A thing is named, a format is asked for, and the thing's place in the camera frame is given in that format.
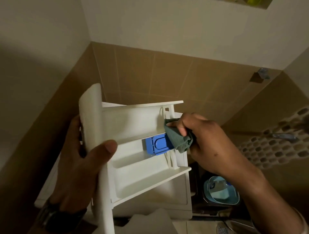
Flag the blue plastic basin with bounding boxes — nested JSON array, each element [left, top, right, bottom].
[[203, 176, 240, 205]]

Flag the person's right hand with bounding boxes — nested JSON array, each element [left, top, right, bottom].
[[167, 112, 261, 181]]

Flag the person's right forearm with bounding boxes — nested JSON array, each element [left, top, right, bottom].
[[230, 169, 309, 234]]

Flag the white washing machine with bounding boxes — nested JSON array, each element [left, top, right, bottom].
[[34, 102, 193, 220]]

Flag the white detergent drawer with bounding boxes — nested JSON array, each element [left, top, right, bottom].
[[78, 83, 192, 234]]

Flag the perforated laundry basket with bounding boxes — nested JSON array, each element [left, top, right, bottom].
[[238, 105, 309, 171]]

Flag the green cleaning cloth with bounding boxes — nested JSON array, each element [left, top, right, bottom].
[[164, 117, 195, 154]]

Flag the blue plastic handle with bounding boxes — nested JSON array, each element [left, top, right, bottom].
[[272, 133, 298, 142]]

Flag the metal wall tap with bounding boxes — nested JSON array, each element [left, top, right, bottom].
[[249, 67, 271, 84]]

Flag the black wristwatch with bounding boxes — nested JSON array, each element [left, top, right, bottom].
[[36, 197, 88, 234]]

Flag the round metal floor drain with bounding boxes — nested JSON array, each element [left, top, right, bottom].
[[216, 222, 229, 234]]

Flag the person's left hand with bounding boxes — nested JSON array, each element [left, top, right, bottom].
[[49, 115, 118, 213]]

